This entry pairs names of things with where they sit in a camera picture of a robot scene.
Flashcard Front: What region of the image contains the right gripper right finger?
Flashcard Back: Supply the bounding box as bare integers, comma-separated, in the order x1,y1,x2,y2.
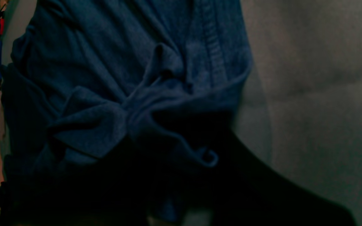
181,126,357,226

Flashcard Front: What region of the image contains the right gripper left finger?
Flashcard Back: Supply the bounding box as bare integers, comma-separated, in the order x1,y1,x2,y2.
2,138,157,226

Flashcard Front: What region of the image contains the dark blue t-shirt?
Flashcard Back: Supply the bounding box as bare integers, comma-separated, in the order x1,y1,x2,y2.
0,0,254,226

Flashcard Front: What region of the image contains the light blue table cloth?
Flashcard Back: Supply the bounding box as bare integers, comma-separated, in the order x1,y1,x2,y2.
147,0,362,226

